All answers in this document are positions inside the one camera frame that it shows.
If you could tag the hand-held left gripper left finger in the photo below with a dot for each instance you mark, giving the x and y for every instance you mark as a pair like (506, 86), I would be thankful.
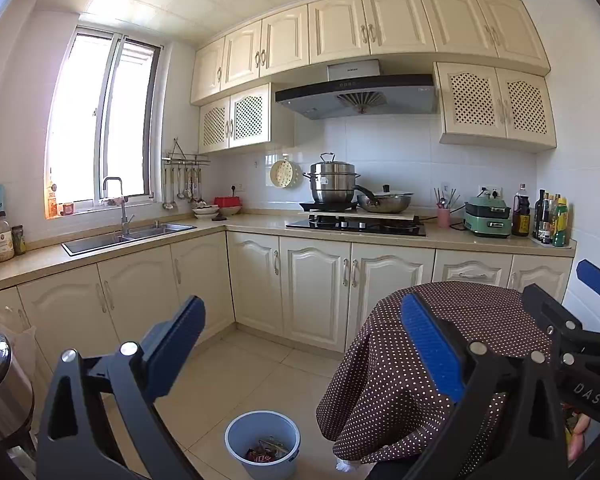
(177, 340)

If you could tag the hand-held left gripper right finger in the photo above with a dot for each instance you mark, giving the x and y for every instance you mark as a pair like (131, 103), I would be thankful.
(430, 345)

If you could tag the blue plastic bin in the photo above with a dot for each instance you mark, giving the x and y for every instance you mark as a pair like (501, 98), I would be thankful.
(240, 440)

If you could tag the red snack packet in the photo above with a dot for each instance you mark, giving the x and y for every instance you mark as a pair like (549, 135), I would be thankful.
(260, 457)

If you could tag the person's right hand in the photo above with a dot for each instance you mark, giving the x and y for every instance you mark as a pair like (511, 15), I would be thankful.
(577, 440)

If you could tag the brown polka-dot tablecloth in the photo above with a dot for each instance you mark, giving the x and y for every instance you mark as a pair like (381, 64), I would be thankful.
(380, 390)

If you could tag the green yellow-capped bottle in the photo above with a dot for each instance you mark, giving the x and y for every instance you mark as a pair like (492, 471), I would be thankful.
(560, 225)

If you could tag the dark sauce bottle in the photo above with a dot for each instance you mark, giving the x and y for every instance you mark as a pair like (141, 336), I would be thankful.
(547, 227)
(538, 220)

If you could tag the large soy sauce bottle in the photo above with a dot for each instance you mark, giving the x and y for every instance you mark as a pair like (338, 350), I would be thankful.
(520, 215)

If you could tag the green electric cooker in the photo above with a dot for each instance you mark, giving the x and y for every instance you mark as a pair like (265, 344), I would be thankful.
(487, 217)

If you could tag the stainless steel sink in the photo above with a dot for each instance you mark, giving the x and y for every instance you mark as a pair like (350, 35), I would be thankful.
(110, 240)

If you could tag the pink utensil holder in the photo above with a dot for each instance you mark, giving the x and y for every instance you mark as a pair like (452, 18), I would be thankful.
(443, 217)

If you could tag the stacked white bowls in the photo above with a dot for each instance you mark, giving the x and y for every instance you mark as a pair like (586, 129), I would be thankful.
(205, 211)

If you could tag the black gas stove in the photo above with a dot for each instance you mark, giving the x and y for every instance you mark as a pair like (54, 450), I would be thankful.
(355, 227)

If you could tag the chrome faucet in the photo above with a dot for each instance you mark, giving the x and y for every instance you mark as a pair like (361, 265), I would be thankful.
(124, 210)

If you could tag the red container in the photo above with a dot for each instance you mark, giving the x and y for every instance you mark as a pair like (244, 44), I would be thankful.
(228, 205)

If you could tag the white board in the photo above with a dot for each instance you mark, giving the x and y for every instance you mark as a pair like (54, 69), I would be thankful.
(360, 216)

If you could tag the bundle of chopsticks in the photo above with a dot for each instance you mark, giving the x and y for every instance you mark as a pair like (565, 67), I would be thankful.
(445, 199)

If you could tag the stainless wok with lid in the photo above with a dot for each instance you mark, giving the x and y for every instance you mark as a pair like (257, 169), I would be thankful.
(387, 202)

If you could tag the translucent plastic bag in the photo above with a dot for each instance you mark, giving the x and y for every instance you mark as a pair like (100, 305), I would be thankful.
(10, 317)

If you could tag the small glass jar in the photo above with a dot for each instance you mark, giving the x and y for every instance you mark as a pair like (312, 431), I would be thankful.
(68, 209)

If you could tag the stainless pressure cooker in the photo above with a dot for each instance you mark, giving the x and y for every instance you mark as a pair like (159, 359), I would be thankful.
(2, 385)

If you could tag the small amber bottle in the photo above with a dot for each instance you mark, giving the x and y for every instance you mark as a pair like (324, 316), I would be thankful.
(52, 202)

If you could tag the small dark jar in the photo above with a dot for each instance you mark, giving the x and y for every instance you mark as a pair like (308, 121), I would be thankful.
(18, 242)

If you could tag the stainless steamer pot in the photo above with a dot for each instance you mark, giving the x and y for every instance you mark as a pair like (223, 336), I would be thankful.
(332, 182)

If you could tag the cream perforated round plate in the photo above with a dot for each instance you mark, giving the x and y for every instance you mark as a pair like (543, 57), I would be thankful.
(285, 172)

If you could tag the glass jar beige contents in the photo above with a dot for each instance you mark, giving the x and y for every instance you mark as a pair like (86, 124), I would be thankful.
(2, 242)

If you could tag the sliding window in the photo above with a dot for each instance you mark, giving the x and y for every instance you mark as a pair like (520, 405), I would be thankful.
(100, 120)

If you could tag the grey range hood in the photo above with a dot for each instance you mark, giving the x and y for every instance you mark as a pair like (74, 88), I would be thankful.
(355, 95)

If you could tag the white wall outlet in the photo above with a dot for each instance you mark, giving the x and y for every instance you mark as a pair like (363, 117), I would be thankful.
(493, 193)
(238, 189)

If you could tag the wall utensil rack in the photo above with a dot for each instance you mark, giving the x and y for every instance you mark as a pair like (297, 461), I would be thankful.
(185, 160)

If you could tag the cream lattice-door wall cabinet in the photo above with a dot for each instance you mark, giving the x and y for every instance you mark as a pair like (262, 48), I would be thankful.
(240, 117)
(495, 105)

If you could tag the cream upper wall cabinet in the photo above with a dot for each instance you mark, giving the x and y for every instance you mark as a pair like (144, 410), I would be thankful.
(370, 25)

